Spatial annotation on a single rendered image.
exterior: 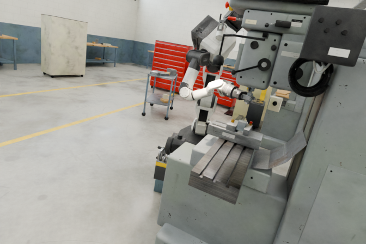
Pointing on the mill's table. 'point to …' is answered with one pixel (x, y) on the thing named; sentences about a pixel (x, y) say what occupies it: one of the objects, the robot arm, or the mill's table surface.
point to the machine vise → (254, 142)
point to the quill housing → (251, 45)
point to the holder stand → (255, 111)
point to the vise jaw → (232, 126)
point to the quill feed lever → (263, 65)
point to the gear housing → (249, 22)
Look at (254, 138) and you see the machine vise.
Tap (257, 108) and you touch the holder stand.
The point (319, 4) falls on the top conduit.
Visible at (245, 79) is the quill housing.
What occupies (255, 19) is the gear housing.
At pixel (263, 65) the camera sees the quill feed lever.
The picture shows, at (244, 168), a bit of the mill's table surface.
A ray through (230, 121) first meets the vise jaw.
